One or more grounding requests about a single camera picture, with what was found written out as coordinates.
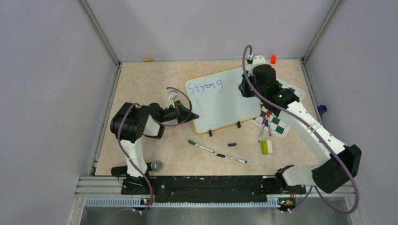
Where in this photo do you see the black capped marker pen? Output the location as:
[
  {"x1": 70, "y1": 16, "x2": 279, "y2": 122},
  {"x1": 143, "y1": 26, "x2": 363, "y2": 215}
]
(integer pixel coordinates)
[{"x1": 216, "y1": 154, "x2": 247, "y2": 164}]

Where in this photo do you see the green capped marker pen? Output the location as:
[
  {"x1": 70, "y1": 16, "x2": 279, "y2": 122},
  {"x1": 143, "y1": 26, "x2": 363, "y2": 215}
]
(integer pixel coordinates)
[{"x1": 188, "y1": 140, "x2": 215, "y2": 154}]

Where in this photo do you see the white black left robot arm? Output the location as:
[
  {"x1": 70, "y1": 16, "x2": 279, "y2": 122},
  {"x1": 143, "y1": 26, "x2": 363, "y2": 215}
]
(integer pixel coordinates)
[{"x1": 110, "y1": 100, "x2": 199, "y2": 194}]

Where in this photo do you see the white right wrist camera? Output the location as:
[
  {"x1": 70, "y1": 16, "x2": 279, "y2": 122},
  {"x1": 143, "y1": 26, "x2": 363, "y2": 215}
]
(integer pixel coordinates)
[{"x1": 246, "y1": 55, "x2": 267, "y2": 68}]

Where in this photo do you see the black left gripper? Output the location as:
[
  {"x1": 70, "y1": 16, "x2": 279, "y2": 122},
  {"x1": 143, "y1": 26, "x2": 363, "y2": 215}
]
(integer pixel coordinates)
[{"x1": 159, "y1": 100, "x2": 199, "y2": 125}]

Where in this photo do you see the green white chess mat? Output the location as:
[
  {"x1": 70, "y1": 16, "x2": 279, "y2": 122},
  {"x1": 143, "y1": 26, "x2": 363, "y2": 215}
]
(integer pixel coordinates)
[{"x1": 248, "y1": 79, "x2": 306, "y2": 139}]

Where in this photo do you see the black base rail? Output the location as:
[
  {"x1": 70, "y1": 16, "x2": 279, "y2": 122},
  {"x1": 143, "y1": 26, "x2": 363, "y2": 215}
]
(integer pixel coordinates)
[{"x1": 121, "y1": 175, "x2": 306, "y2": 203}]

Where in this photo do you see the orange red small block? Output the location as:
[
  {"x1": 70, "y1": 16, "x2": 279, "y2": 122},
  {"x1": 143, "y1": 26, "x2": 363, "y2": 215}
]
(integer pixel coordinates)
[{"x1": 270, "y1": 55, "x2": 277, "y2": 64}]

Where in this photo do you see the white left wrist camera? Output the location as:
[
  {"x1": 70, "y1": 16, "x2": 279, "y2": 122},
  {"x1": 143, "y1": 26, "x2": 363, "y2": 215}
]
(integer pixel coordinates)
[{"x1": 167, "y1": 90, "x2": 178, "y2": 105}]

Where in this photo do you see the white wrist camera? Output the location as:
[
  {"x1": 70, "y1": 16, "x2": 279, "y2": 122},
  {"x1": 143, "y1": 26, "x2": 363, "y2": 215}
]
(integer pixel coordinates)
[
  {"x1": 246, "y1": 55, "x2": 267, "y2": 68},
  {"x1": 167, "y1": 90, "x2": 178, "y2": 105}
]

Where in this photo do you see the yellow framed whiteboard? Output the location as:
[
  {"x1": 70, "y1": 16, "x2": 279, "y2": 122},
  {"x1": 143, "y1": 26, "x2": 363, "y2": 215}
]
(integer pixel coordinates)
[{"x1": 184, "y1": 66, "x2": 261, "y2": 134}]

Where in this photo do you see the purple small object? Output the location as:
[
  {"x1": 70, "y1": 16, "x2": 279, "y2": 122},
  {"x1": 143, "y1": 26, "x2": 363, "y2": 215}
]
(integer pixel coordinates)
[{"x1": 317, "y1": 105, "x2": 328, "y2": 115}]

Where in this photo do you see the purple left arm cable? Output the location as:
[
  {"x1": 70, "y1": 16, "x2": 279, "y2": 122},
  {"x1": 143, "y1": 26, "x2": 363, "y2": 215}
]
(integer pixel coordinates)
[{"x1": 117, "y1": 86, "x2": 192, "y2": 215}]

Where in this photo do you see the red capped marker pen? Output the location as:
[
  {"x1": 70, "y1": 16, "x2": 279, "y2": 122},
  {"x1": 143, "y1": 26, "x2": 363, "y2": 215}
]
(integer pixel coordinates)
[{"x1": 267, "y1": 110, "x2": 272, "y2": 136}]

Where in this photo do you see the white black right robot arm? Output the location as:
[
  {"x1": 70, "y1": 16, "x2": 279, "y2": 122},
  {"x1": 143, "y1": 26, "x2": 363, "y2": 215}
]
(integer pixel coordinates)
[{"x1": 238, "y1": 63, "x2": 362, "y2": 194}]

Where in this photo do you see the green white toy brick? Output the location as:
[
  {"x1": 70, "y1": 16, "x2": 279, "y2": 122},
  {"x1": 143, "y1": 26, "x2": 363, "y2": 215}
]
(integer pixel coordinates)
[{"x1": 261, "y1": 140, "x2": 273, "y2": 155}]

